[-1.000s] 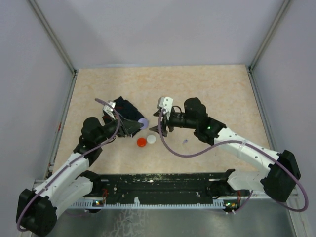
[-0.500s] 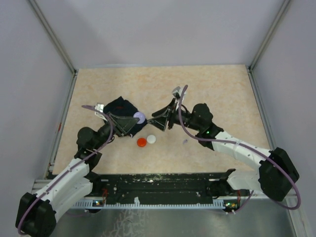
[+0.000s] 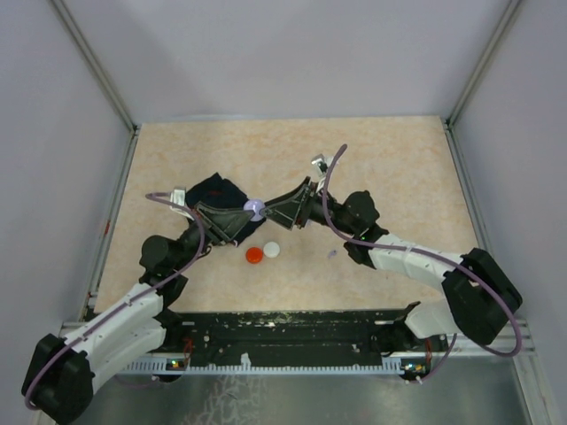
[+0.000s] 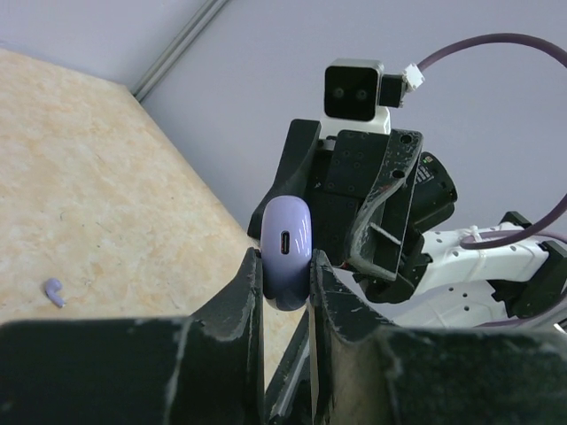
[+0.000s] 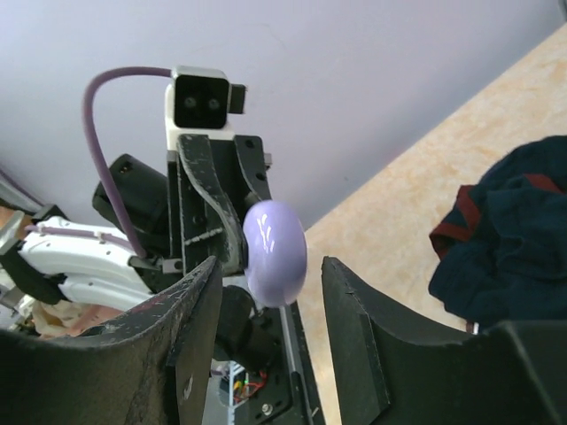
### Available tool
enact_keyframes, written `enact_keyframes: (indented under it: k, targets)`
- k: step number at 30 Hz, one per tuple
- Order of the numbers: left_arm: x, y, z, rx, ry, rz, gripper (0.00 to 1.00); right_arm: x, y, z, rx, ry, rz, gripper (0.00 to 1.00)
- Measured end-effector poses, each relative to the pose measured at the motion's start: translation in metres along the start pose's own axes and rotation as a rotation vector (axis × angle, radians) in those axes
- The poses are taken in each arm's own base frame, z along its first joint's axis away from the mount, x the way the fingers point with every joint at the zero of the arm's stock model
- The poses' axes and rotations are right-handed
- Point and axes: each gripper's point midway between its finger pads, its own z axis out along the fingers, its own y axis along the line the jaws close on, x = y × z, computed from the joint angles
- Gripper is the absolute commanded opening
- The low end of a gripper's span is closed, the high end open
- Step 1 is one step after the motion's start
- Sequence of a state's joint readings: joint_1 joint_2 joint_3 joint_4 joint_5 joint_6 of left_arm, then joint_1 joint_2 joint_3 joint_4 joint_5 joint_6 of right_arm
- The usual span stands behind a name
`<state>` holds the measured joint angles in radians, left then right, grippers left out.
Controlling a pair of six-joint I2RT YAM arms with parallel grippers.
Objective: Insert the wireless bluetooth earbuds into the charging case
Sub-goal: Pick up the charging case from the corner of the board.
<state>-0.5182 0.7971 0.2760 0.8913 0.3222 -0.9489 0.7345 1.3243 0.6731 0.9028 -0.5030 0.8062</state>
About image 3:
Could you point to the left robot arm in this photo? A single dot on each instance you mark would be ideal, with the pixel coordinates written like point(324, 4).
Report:
point(65, 372)

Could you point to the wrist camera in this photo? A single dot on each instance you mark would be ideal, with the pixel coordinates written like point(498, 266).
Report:
point(321, 164)
point(177, 200)

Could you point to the right aluminium frame post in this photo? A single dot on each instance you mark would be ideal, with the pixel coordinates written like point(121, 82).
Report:
point(504, 25)

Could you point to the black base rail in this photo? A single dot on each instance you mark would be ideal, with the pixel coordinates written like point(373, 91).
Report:
point(297, 339)

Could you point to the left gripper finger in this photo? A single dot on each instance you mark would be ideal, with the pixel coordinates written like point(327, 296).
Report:
point(232, 226)
point(219, 208)

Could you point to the white charging case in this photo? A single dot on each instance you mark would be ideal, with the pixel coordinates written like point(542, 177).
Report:
point(271, 250)

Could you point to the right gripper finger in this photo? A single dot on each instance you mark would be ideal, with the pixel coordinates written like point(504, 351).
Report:
point(286, 213)
point(296, 196)

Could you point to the orange charging case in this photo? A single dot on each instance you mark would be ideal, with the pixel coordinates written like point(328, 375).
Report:
point(254, 255)

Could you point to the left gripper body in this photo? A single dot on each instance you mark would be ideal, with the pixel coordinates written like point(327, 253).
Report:
point(209, 234)

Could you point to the white cable duct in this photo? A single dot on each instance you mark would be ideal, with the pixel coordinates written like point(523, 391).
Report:
point(160, 365)

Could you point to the aluminium frame post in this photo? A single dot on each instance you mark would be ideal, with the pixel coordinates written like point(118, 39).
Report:
point(504, 25)
point(93, 63)

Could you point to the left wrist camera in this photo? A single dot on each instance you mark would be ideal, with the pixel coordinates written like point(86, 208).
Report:
point(177, 200)

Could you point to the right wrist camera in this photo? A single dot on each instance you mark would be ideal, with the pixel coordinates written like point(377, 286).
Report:
point(321, 164)

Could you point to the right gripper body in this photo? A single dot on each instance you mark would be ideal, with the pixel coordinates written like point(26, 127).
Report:
point(313, 208)

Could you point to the dark navy cloth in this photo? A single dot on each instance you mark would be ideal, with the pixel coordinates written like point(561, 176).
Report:
point(217, 192)

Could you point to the left aluminium frame post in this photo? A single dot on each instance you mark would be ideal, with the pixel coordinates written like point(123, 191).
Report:
point(93, 63)

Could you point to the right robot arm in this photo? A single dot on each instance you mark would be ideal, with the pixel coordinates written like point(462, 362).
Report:
point(478, 299)

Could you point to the purple charging case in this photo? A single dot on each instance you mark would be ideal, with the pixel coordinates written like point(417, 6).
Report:
point(256, 206)

